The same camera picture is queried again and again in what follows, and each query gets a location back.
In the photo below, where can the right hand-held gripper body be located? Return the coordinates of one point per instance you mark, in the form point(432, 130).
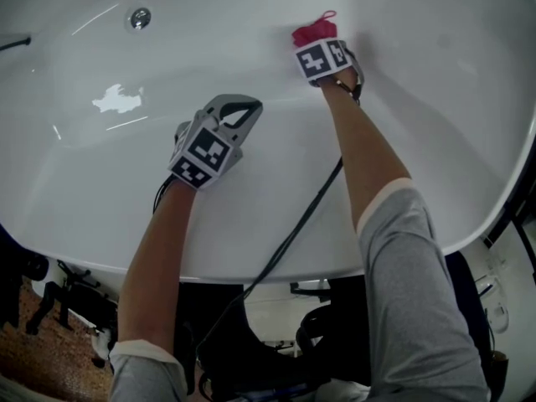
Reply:
point(318, 61)

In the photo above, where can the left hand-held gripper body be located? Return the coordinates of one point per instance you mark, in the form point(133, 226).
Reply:
point(201, 153)

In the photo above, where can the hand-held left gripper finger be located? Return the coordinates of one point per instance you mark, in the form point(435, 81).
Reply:
point(234, 99)
point(251, 122)

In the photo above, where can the pink cleaning cloth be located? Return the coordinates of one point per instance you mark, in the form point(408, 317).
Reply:
point(312, 32)

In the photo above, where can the white bathtub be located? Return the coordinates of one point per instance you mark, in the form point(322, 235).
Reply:
point(84, 203)

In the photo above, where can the person's left forearm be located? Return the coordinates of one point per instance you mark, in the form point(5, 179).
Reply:
point(155, 266)

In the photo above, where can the person's right forearm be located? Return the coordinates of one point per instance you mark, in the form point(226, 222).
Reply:
point(360, 153)

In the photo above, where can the chrome bathtub drain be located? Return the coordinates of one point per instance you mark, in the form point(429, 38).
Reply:
point(140, 18)

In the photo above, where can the person's legs black trousers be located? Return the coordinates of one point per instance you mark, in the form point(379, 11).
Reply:
point(234, 350)

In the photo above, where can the black office chair base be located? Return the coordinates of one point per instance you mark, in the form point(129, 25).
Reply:
point(50, 295)

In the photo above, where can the person's grey and white top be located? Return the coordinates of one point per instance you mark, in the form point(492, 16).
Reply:
point(410, 287)

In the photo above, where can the white plastic appliance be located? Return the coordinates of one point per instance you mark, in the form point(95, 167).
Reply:
point(494, 274)

